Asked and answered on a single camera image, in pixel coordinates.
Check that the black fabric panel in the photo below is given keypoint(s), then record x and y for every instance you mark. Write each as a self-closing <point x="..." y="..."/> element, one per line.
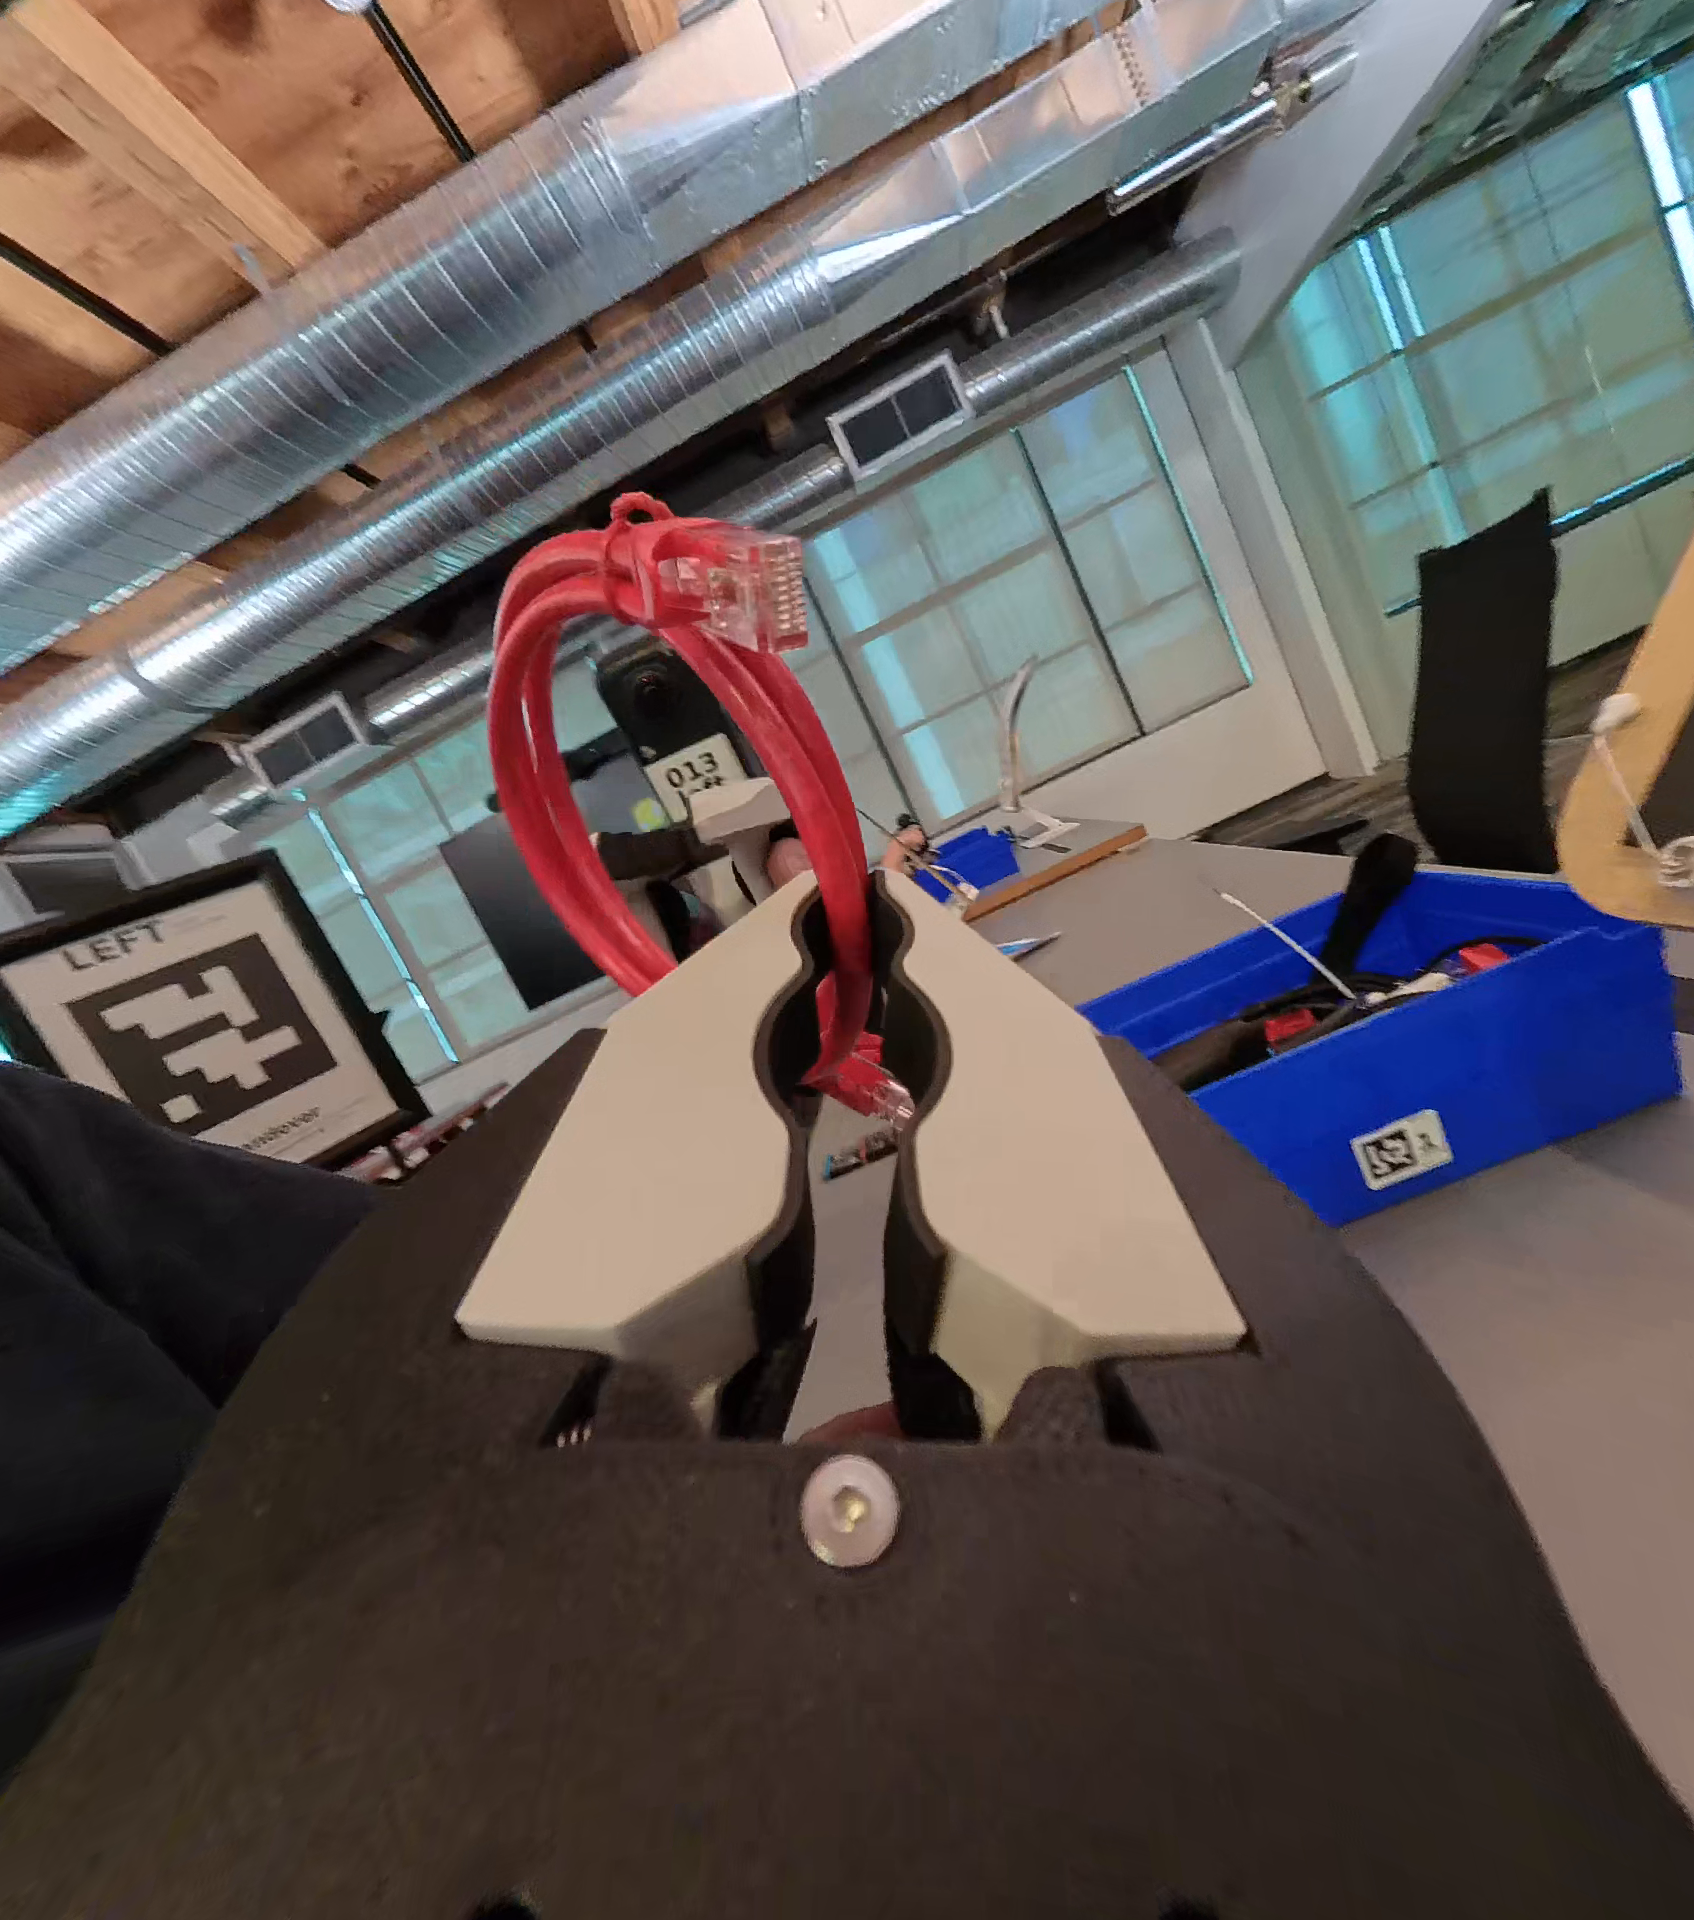
<point x="1485" y="690"/>

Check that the square marker tag board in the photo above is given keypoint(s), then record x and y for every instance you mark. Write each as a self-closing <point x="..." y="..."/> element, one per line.
<point x="186" y="1020"/>

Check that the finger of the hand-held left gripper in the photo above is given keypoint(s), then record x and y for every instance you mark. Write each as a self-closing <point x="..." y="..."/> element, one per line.
<point x="743" y="810"/>

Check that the large silver air duct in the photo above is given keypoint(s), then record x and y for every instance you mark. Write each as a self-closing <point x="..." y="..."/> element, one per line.
<point x="412" y="344"/>

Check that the dark monitor screen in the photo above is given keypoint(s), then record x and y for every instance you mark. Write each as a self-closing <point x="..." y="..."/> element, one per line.
<point x="516" y="915"/>

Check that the blue plastic bin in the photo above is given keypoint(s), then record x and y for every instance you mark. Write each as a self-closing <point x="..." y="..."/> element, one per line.
<point x="1463" y="1080"/>

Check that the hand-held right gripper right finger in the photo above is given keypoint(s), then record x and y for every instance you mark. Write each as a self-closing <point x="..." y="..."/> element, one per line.
<point x="1057" y="1201"/>

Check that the slim silver air duct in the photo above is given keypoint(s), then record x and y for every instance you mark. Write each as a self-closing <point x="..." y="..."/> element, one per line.
<point x="563" y="494"/>

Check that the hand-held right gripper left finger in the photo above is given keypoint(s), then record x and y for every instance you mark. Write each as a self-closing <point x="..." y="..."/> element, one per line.
<point x="636" y="1201"/>

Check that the small blue bin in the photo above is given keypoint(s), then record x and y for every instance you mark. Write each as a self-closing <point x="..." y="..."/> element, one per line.
<point x="970" y="862"/>

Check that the white air vent grille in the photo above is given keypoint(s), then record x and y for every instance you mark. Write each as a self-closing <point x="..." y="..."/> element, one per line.
<point x="901" y="417"/>
<point x="305" y="742"/>

